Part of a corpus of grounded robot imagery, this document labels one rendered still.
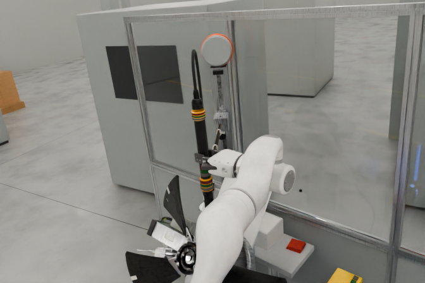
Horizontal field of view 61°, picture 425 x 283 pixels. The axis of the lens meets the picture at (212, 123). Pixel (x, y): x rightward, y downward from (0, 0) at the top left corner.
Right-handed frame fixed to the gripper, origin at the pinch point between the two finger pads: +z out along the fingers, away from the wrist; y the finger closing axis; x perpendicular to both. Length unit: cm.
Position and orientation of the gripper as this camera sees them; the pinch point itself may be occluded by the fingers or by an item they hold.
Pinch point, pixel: (203, 155)
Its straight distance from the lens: 119.0
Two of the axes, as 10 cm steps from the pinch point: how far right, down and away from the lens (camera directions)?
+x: -1.0, -9.3, -3.5
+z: -7.5, -1.6, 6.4
